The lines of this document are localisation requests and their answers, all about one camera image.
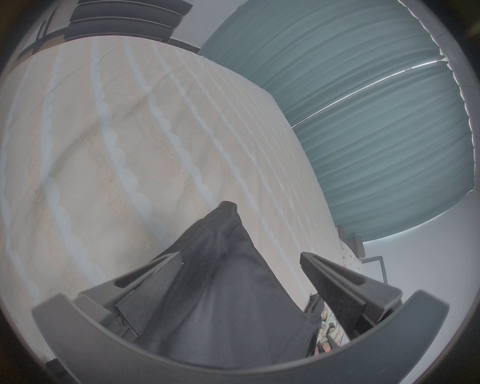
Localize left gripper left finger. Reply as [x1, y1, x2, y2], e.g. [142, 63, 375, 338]
[77, 252, 184, 336]

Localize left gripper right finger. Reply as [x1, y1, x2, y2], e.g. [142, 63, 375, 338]
[299, 252, 403, 334]

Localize black trousers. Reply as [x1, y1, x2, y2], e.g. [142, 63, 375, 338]
[135, 201, 326, 370]

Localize bed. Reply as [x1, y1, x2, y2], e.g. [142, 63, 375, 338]
[0, 32, 388, 372]

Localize grey white bedside table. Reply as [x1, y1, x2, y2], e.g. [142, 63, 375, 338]
[337, 224, 367, 259]

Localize blue-green curtain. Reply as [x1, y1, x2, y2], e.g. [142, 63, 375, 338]
[199, 0, 452, 126]
[292, 59, 479, 241]

